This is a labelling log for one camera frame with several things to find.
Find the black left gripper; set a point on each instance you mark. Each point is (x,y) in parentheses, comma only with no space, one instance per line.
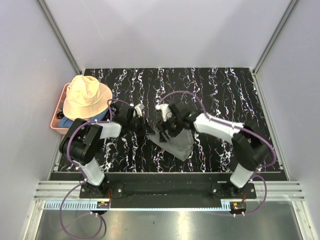
(145,128)

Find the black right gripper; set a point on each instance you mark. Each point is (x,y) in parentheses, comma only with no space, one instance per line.
(162,126)

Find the grey cloth napkin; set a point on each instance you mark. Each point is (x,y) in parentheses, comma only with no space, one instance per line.
(180,146)

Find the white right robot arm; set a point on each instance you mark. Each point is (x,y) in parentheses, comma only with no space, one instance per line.
(249,148)

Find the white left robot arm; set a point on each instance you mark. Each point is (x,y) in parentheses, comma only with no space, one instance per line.
(82,140)

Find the peach bucket hat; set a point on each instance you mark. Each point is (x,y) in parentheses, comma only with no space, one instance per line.
(86,97)

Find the blue cloth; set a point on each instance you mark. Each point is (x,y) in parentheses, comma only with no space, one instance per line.
(62,122)

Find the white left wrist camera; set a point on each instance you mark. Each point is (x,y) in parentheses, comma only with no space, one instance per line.
(139,110)

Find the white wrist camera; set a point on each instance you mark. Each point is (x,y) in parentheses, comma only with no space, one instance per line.
(139,110)
(166,113)

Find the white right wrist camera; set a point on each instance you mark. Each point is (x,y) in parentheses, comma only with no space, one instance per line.
(166,113)

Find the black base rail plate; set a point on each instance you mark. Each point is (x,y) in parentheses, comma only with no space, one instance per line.
(168,190)

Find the left aluminium frame post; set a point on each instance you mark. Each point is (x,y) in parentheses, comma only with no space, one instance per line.
(58,35)

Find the aluminium frame post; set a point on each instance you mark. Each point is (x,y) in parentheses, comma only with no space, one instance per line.
(58,35)
(276,33)

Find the right aluminium frame post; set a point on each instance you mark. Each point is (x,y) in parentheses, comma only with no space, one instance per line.
(276,33)

